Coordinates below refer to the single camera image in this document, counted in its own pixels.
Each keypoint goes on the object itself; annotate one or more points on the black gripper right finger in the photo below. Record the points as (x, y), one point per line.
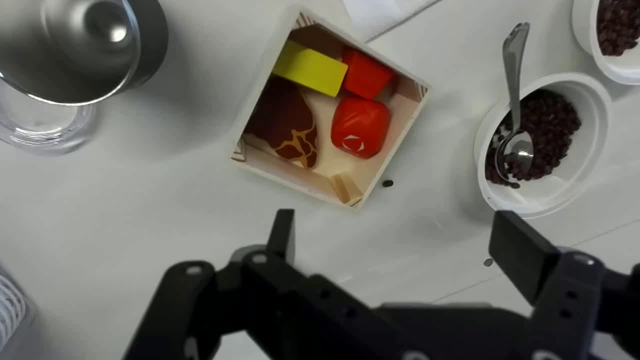
(572, 293)

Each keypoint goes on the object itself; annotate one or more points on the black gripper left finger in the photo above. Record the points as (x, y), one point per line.
(288, 315)

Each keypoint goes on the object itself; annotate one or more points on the white paper napkin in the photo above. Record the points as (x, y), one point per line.
(373, 19)

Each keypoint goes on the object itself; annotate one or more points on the metal spoon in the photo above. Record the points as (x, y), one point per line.
(516, 148)

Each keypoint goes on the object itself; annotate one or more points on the white bowl with coffee beans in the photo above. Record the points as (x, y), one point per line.
(568, 116)

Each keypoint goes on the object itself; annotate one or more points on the brown patterned toy piece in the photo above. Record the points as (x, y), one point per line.
(285, 122)

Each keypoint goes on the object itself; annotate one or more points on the red toy block lower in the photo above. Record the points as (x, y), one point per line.
(361, 126)

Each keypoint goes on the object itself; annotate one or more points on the red toy block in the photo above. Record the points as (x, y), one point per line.
(366, 76)
(361, 126)

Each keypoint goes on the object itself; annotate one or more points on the small wooden box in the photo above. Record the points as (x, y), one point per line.
(339, 177)

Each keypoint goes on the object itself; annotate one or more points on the yellow toy block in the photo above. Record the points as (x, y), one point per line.
(310, 69)

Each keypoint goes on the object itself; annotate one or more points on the red toy block upper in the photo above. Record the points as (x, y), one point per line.
(366, 76)

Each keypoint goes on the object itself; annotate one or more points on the clear plastic lid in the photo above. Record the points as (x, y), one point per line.
(43, 128)

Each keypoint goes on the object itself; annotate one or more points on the black steel tumbler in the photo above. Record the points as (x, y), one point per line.
(76, 52)

